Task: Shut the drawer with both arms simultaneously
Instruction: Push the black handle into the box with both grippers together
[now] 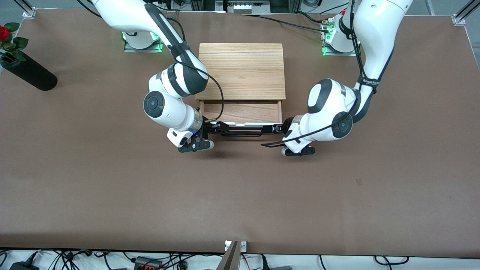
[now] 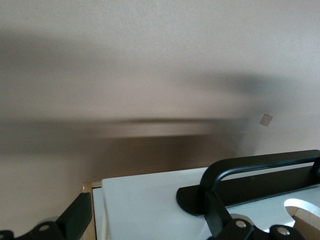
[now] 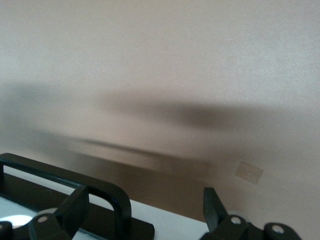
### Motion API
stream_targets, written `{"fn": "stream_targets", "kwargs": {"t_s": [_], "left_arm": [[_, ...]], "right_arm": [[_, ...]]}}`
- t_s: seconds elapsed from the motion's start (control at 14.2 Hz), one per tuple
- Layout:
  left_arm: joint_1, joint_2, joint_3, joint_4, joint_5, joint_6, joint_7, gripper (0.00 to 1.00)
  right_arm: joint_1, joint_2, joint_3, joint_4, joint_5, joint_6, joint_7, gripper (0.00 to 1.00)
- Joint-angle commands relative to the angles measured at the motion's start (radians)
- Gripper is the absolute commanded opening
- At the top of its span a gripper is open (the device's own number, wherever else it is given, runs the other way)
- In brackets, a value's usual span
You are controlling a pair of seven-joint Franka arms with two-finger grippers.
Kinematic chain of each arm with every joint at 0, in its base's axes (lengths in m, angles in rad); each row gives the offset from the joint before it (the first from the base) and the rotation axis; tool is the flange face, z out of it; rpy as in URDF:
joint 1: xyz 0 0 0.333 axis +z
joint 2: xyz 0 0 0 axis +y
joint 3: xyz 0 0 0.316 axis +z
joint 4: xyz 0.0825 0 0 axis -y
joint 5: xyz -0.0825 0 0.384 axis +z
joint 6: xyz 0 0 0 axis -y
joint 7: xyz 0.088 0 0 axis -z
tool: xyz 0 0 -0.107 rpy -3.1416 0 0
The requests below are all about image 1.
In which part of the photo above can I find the brown camera mount post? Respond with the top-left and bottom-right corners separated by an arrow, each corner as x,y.
216,241 -> 240,270

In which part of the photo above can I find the black metal drawer handle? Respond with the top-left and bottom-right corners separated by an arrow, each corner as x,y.
219,127 -> 264,138

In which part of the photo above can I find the white terminal block device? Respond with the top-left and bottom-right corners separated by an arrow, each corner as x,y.
225,0 -> 270,15

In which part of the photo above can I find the white-fronted wooden drawer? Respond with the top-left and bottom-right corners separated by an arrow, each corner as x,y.
197,100 -> 284,130

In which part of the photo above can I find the black cylindrical vase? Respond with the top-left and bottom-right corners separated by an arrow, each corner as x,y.
0,52 -> 58,91

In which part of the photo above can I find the black looped floor cable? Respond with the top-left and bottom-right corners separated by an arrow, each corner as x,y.
373,255 -> 410,265

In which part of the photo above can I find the light wooden drawer cabinet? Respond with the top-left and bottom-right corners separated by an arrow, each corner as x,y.
198,43 -> 287,110

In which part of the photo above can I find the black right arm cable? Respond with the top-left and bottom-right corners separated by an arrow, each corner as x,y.
165,17 -> 225,125

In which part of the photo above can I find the short black table cable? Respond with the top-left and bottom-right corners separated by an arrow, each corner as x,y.
296,11 -> 327,24

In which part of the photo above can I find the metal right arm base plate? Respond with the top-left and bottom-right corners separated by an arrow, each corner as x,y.
124,32 -> 164,53

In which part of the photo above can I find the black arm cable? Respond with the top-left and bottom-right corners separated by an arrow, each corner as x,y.
261,0 -> 380,148
165,17 -> 225,125

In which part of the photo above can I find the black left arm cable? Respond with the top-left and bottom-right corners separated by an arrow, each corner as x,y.
261,0 -> 380,148

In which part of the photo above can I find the black power adapter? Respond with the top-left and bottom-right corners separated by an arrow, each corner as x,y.
9,261 -> 40,270

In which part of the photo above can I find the black box with red connectors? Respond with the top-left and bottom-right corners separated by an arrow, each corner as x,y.
134,256 -> 163,270

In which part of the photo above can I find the long black table cable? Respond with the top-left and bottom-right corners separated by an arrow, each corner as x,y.
240,13 -> 331,33

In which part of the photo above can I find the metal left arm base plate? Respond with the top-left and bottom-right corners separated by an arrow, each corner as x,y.
321,19 -> 357,57

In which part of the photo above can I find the aluminium corner bracket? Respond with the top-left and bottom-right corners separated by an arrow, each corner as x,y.
15,0 -> 37,18
452,0 -> 480,26

